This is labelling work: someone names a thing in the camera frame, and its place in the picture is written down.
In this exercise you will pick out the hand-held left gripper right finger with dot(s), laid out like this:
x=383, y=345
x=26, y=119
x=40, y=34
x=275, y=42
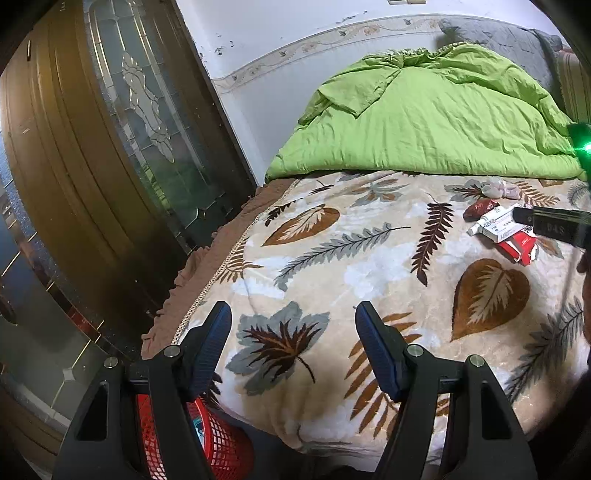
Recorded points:
x=378, y=355

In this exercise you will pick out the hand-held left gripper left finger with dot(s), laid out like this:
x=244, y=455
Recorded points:
x=210, y=341

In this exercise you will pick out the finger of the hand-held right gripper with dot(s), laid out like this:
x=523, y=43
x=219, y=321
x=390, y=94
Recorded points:
x=549, y=224

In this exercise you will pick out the red and white carton box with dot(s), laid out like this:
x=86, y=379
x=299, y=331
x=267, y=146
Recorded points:
x=517, y=247

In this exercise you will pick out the teal tissue pack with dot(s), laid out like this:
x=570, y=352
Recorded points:
x=199, y=427

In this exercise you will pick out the red plastic mesh basket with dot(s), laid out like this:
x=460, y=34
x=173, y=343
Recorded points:
x=224, y=445

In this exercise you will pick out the person's right hand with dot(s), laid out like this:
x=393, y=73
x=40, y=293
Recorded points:
x=584, y=265

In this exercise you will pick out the striped fabric headboard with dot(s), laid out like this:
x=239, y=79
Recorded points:
x=575, y=87

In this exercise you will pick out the dark red snack wrapper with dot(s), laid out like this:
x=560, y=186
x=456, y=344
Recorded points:
x=480, y=210

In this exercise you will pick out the brown ruffled bed skirt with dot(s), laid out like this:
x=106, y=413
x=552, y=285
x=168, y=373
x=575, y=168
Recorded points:
x=207, y=249

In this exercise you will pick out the beige leaf-print blanket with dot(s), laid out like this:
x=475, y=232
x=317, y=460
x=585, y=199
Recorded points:
x=369, y=258

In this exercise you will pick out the grey pillow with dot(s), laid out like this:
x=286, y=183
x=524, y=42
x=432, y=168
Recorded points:
x=503, y=37

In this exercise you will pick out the green quilt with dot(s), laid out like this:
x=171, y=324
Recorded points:
x=415, y=120

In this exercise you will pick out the wooden door with patterned glass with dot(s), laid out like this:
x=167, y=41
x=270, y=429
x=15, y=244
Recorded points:
x=92, y=138

